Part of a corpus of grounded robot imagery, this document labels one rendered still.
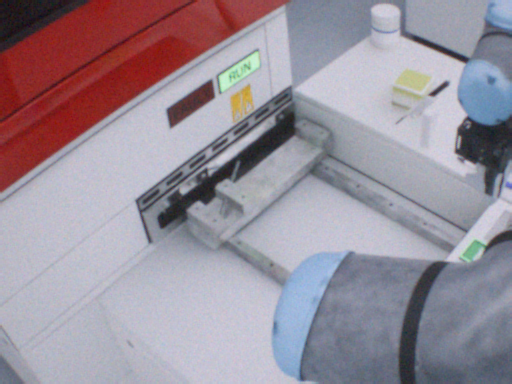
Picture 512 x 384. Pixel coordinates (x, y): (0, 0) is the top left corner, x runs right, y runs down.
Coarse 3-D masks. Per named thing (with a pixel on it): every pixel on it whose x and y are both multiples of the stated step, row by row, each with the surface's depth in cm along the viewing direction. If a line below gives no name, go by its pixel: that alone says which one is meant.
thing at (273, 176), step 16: (288, 144) 152; (304, 144) 151; (272, 160) 149; (288, 160) 148; (304, 160) 148; (320, 160) 151; (256, 176) 146; (272, 176) 145; (288, 176) 145; (256, 192) 142; (272, 192) 142; (256, 208) 140; (192, 224) 138; (240, 224) 139; (208, 240) 135; (224, 240) 137
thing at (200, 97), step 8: (208, 88) 131; (192, 96) 129; (200, 96) 130; (208, 96) 132; (184, 104) 128; (192, 104) 130; (200, 104) 131; (176, 112) 127; (184, 112) 129; (176, 120) 128
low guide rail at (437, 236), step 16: (320, 176) 151; (336, 176) 148; (352, 192) 146; (368, 192) 143; (384, 208) 141; (400, 208) 139; (416, 224) 136; (432, 224) 135; (432, 240) 135; (448, 240) 132
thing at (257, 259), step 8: (232, 240) 138; (240, 240) 137; (232, 248) 138; (240, 248) 136; (248, 248) 136; (240, 256) 138; (248, 256) 135; (256, 256) 134; (264, 256) 134; (256, 264) 135; (264, 264) 132; (272, 264) 132; (264, 272) 134; (272, 272) 132; (280, 272) 131; (288, 272) 130; (280, 280) 131
